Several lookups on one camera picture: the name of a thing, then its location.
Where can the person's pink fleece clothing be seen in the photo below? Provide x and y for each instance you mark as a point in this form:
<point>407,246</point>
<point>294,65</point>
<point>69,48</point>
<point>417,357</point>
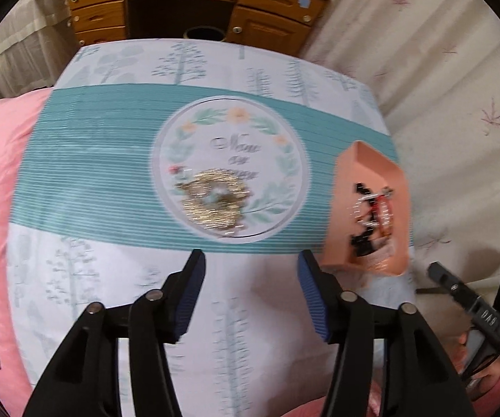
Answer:
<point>499,384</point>

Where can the tree print tablecloth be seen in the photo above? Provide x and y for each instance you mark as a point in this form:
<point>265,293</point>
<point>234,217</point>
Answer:
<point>102,173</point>

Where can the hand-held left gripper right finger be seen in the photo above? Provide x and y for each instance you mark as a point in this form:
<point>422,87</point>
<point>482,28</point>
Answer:
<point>315,300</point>

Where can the dark waste bin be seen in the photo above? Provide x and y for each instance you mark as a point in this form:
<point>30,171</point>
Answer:
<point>204,33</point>

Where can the white lace furniture cover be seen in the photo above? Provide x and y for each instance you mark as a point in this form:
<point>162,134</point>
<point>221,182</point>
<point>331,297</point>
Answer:
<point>11,52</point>

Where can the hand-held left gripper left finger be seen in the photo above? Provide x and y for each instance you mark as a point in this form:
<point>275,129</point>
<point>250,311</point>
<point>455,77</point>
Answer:
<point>189,296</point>

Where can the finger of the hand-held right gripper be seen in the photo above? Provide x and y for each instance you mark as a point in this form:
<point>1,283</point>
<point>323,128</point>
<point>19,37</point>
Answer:
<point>480,308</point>

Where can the white leaf print curtain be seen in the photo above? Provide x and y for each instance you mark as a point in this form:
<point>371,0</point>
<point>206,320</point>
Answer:
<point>441,52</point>

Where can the pink plastic tray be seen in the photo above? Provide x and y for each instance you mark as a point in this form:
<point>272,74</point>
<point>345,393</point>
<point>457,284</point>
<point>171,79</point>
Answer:
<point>345,191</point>

